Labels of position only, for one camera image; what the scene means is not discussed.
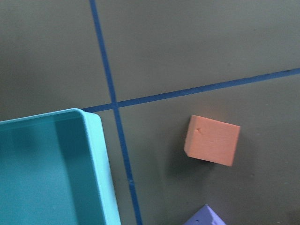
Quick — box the orange foam block far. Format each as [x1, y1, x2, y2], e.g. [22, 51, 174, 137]
[184, 115, 240, 166]

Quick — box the teal plastic bin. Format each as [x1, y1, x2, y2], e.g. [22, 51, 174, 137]
[0, 108, 121, 225]

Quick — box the purple foam block far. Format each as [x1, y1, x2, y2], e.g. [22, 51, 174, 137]
[183, 204, 226, 225]

